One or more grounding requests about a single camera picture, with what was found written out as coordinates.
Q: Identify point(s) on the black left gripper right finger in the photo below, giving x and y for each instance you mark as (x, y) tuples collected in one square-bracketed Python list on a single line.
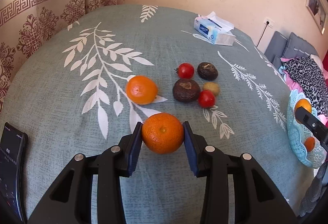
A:
[(237, 179)]

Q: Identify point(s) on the red tomato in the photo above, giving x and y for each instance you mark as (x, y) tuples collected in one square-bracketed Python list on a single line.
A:
[(206, 99), (185, 70)]

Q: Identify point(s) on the light blue plastic fruit basket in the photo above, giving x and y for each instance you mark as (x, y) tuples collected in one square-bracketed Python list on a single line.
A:
[(298, 134)]

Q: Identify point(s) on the dark avocado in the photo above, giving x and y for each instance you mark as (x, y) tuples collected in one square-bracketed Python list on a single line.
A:
[(186, 90), (207, 71)]

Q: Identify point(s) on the dark avocado far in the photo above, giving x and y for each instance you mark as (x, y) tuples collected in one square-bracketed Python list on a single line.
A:
[(207, 71)]

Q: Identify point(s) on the yellowish small potato fruit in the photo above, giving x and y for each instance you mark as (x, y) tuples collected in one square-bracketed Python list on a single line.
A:
[(212, 87)]

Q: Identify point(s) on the dark avocado near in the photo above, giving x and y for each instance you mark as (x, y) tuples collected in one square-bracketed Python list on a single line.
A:
[(186, 90)]

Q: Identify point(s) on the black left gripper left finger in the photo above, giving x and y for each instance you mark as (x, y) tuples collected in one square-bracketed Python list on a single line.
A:
[(69, 197)]

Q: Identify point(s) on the orange mandarin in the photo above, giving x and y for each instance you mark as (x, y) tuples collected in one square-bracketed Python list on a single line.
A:
[(141, 90), (303, 103), (163, 133), (310, 144)]

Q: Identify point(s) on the tissue box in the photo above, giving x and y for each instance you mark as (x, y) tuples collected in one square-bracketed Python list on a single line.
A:
[(216, 30)]

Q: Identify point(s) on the framed wall picture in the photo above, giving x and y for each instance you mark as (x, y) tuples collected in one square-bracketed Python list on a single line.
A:
[(318, 13)]

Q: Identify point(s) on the leopard print cloth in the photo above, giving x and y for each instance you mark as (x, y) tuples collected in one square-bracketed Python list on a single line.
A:
[(306, 77)]

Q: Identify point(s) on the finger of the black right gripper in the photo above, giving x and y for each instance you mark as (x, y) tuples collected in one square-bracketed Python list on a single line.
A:
[(318, 129)]

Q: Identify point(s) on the grey blue sofa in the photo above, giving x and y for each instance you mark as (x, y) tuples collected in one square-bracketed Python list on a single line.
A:
[(288, 48)]

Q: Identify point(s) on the black smartphone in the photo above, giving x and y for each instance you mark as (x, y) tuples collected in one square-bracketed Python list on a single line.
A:
[(13, 148)]

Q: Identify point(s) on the white wall socket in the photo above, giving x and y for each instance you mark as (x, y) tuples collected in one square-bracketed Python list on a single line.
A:
[(269, 22)]

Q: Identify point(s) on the pink blanket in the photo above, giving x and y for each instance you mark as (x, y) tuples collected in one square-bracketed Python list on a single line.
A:
[(294, 80)]

